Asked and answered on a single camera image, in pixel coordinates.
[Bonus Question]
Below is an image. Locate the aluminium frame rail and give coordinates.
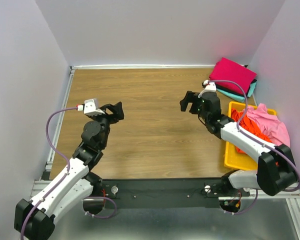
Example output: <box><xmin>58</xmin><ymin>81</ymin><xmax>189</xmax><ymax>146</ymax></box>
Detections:
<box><xmin>18</xmin><ymin>65</ymin><xmax>300</xmax><ymax>240</ymax></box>

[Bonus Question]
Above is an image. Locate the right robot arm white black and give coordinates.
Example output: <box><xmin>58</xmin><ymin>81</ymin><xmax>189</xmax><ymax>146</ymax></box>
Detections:
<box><xmin>179</xmin><ymin>91</ymin><xmax>300</xmax><ymax>196</ymax></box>

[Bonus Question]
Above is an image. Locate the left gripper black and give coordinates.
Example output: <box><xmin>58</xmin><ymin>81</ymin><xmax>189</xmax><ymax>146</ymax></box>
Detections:
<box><xmin>90</xmin><ymin>101</ymin><xmax>124</xmax><ymax>149</ymax></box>

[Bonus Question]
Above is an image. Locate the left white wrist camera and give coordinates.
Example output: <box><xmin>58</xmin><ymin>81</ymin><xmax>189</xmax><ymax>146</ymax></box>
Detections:
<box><xmin>83</xmin><ymin>98</ymin><xmax>105</xmax><ymax>117</ymax></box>

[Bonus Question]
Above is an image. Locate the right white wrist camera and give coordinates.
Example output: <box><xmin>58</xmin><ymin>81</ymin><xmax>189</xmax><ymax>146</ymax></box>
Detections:
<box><xmin>202</xmin><ymin>80</ymin><xmax>217</xmax><ymax>92</ymax></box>

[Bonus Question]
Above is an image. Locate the folded black t shirt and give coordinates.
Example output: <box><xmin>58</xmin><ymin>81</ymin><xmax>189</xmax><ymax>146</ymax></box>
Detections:
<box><xmin>215</xmin><ymin>79</ymin><xmax>257</xmax><ymax>98</ymax></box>

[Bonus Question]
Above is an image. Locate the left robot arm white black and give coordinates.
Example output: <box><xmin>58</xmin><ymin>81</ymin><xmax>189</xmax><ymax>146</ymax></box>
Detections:
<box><xmin>14</xmin><ymin>98</ymin><xmax>124</xmax><ymax>240</ymax></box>

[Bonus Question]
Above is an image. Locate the light pink t shirt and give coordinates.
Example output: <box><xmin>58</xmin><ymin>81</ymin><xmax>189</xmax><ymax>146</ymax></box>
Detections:
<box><xmin>246</xmin><ymin>103</ymin><xmax>291</xmax><ymax>147</ymax></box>

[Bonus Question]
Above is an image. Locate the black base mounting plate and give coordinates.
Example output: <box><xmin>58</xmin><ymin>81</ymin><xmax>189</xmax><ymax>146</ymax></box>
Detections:
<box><xmin>82</xmin><ymin>177</ymin><xmax>251</xmax><ymax>216</ymax></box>

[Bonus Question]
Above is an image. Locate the yellow plastic bin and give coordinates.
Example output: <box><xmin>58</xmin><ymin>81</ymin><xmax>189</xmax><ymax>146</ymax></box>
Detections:
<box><xmin>224</xmin><ymin>101</ymin><xmax>277</xmax><ymax>171</ymax></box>

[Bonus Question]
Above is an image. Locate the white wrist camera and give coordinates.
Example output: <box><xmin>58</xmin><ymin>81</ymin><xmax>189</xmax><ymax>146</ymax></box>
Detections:
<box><xmin>83</xmin><ymin>98</ymin><xmax>105</xmax><ymax>117</ymax></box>
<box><xmin>202</xmin><ymin>80</ymin><xmax>217</xmax><ymax>92</ymax></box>

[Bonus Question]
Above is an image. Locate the magenta t shirt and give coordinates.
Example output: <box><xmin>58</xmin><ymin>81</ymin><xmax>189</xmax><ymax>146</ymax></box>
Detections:
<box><xmin>209</xmin><ymin>57</ymin><xmax>257</xmax><ymax>93</ymax></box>

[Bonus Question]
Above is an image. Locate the folded teal t shirt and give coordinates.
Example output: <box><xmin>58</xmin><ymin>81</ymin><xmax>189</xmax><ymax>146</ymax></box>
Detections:
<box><xmin>216</xmin><ymin>81</ymin><xmax>257</xmax><ymax>103</ymax></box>

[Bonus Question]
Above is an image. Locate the orange t shirt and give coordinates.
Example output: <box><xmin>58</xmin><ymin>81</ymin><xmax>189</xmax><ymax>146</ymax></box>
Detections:
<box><xmin>235</xmin><ymin>105</ymin><xmax>272</xmax><ymax>153</ymax></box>

